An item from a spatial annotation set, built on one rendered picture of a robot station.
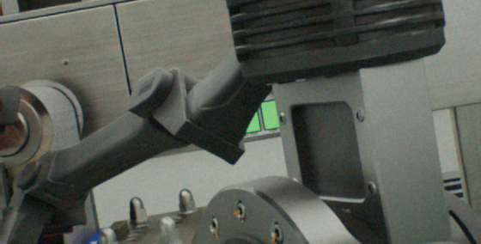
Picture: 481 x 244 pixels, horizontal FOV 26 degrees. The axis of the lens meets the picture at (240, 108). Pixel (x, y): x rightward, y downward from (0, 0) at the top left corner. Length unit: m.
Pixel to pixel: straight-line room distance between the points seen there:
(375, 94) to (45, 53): 1.43
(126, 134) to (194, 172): 3.10
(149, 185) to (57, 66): 2.40
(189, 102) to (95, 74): 0.92
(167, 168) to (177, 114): 3.26
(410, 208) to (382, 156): 0.04
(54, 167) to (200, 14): 0.64
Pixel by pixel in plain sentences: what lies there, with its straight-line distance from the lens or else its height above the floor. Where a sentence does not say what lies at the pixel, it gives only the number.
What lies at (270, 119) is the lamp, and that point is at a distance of 1.95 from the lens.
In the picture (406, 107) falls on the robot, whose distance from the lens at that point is 0.63.
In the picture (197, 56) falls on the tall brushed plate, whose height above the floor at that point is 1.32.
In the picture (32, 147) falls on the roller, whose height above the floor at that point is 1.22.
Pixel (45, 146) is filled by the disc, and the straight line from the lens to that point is 1.67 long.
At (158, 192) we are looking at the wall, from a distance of 4.35.
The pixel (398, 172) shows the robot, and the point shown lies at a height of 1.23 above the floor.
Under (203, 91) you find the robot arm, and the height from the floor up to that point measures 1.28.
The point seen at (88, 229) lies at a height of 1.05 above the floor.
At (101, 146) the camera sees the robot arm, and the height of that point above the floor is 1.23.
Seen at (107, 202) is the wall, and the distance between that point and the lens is 4.39.
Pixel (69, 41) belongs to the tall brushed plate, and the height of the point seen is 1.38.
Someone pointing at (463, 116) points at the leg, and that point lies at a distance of 2.14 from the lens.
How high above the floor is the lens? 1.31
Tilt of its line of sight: 3 degrees down
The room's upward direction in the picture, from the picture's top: 10 degrees counter-clockwise
